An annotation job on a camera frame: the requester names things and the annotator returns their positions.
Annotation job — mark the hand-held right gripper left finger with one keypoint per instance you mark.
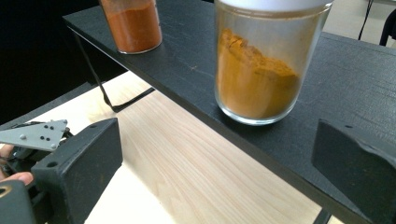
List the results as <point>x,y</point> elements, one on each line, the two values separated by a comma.
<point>81,165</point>

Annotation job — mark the black low shelf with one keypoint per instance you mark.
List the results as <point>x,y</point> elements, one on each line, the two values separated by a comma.
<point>348,81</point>

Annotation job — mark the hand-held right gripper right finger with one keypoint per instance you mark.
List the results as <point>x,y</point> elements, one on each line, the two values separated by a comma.
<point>358,168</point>

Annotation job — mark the white lid yellow powder jar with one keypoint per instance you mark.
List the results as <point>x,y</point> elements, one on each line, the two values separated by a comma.
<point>258,87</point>

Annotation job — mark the silver lid red powder jar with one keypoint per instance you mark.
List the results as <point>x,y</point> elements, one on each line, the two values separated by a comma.
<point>134,28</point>

